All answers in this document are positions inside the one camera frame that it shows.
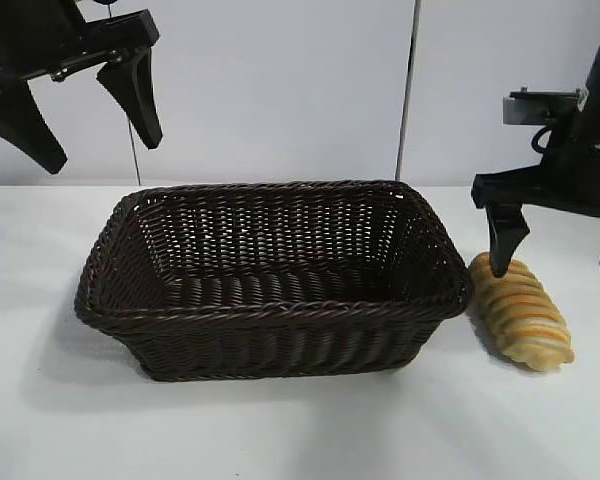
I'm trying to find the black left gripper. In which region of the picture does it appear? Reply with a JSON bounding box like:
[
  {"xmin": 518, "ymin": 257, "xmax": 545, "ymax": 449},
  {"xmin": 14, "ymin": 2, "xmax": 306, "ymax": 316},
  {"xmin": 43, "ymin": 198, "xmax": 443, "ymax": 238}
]
[{"xmin": 0, "ymin": 0, "xmax": 164, "ymax": 176}]

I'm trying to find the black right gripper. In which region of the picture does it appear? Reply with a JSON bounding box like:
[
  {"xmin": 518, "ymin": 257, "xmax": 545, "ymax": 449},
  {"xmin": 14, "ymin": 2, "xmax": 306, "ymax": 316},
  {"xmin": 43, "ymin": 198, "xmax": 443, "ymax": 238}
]
[{"xmin": 471, "ymin": 79, "xmax": 600, "ymax": 282}]

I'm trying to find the long striped bread loaf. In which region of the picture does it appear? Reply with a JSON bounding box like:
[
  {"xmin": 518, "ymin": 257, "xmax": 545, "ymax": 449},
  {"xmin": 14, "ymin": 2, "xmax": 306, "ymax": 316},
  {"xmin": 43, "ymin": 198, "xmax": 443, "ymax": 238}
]
[{"xmin": 467, "ymin": 251, "xmax": 576, "ymax": 372}]

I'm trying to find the dark brown wicker basket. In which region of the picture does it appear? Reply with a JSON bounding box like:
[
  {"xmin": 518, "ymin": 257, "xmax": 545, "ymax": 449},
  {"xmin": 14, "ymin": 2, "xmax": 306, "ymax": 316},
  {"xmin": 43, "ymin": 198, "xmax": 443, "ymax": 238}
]
[{"xmin": 73, "ymin": 179, "xmax": 474, "ymax": 384}]

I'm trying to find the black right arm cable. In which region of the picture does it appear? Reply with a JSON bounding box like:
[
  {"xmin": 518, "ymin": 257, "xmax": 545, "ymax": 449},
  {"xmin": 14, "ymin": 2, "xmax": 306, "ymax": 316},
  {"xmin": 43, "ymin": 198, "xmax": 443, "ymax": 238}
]
[{"xmin": 531, "ymin": 127, "xmax": 557, "ymax": 153}]

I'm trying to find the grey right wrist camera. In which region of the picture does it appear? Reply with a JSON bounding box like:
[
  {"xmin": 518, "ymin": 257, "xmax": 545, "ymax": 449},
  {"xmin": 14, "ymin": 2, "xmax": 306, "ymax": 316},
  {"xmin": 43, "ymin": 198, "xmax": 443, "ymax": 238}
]
[{"xmin": 502, "ymin": 88, "xmax": 589, "ymax": 127}]

